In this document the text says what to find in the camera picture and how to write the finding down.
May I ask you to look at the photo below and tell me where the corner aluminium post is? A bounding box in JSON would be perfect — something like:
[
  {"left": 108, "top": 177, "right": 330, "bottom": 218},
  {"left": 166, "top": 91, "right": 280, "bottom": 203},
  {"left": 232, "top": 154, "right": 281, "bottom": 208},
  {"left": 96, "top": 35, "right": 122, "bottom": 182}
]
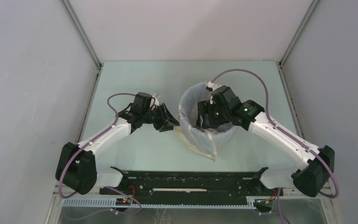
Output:
[
  {"left": 279, "top": 0, "right": 321, "bottom": 67},
  {"left": 60, "top": 0, "right": 102, "bottom": 70}
]

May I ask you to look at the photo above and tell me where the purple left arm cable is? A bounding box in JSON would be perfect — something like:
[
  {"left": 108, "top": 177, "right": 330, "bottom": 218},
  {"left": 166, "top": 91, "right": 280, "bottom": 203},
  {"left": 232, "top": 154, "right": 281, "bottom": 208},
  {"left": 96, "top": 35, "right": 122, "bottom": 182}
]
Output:
[{"left": 58, "top": 92, "right": 143, "bottom": 217}]

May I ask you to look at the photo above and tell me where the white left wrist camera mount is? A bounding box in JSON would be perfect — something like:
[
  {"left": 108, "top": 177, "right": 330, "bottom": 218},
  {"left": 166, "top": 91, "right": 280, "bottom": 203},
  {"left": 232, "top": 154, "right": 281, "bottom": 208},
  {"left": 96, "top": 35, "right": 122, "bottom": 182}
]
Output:
[{"left": 151, "top": 93, "right": 160, "bottom": 107}]

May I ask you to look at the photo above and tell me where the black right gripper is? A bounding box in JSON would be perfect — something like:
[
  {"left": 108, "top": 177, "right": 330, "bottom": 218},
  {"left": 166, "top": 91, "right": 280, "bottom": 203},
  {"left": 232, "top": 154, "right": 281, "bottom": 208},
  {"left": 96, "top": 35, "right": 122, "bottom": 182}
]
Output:
[{"left": 196, "top": 100, "right": 230, "bottom": 128}]

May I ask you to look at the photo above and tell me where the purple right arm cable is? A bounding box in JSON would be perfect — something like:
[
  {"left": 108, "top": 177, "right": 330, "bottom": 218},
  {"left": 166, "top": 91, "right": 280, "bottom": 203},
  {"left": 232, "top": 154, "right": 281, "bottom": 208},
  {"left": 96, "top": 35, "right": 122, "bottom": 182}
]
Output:
[{"left": 211, "top": 69, "right": 340, "bottom": 224}]

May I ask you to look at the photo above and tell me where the translucent yellowish trash bag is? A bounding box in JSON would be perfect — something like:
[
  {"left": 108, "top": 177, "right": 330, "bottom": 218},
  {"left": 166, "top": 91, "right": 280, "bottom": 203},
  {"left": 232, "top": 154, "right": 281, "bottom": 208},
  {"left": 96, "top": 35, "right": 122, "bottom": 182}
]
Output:
[{"left": 174, "top": 83, "right": 239, "bottom": 161}]

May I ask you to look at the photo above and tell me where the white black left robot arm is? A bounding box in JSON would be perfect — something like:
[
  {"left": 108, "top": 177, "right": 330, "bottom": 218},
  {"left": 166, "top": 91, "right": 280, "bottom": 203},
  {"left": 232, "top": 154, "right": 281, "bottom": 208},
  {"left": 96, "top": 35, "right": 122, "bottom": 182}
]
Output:
[{"left": 55, "top": 92, "right": 179, "bottom": 199}]

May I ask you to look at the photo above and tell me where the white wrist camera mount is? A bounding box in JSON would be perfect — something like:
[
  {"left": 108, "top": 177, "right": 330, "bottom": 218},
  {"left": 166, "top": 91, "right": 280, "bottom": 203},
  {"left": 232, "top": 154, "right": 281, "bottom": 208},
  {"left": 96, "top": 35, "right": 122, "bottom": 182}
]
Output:
[
  {"left": 206, "top": 81, "right": 221, "bottom": 92},
  {"left": 151, "top": 93, "right": 160, "bottom": 107}
]

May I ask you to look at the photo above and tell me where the right corner aluminium post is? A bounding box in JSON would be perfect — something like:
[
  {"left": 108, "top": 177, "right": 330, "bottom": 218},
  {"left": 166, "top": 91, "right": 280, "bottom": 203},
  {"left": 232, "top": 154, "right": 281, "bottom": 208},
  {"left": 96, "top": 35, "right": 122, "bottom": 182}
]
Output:
[{"left": 279, "top": 0, "right": 321, "bottom": 67}]

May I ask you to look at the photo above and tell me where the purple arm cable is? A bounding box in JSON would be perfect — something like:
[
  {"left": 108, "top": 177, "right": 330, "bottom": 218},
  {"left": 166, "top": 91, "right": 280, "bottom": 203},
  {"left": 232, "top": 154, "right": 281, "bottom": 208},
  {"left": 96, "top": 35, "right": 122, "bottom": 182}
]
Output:
[
  {"left": 58, "top": 92, "right": 143, "bottom": 217},
  {"left": 211, "top": 69, "right": 340, "bottom": 224}
]

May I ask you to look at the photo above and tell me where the light blue slotted cable duct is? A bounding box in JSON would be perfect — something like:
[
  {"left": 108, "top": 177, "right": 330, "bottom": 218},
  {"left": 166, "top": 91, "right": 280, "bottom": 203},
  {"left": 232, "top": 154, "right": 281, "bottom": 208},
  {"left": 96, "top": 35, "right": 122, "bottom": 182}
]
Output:
[{"left": 62, "top": 197, "right": 256, "bottom": 209}]

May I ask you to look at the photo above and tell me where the left corner aluminium post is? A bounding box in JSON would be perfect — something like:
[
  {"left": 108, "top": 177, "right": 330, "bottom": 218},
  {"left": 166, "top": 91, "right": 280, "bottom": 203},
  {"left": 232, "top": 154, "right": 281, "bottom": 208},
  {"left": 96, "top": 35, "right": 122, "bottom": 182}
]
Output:
[{"left": 60, "top": 0, "right": 102, "bottom": 70}]

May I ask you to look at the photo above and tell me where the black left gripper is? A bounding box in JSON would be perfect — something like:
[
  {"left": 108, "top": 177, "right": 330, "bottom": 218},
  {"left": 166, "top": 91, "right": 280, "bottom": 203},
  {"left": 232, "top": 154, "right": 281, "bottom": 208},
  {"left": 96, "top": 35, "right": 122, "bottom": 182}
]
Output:
[{"left": 142, "top": 104, "right": 180, "bottom": 133}]

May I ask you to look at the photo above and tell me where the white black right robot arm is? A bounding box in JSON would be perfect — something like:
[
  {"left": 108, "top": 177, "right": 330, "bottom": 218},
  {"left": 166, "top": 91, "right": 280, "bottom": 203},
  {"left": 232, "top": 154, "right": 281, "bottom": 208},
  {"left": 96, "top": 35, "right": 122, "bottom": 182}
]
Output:
[{"left": 197, "top": 82, "right": 335, "bottom": 197}]

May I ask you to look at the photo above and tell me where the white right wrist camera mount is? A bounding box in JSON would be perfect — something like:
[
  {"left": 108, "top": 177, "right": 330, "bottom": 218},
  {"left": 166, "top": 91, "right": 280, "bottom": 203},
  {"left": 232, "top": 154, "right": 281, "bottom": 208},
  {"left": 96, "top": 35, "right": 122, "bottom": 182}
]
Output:
[{"left": 206, "top": 81, "right": 221, "bottom": 92}]

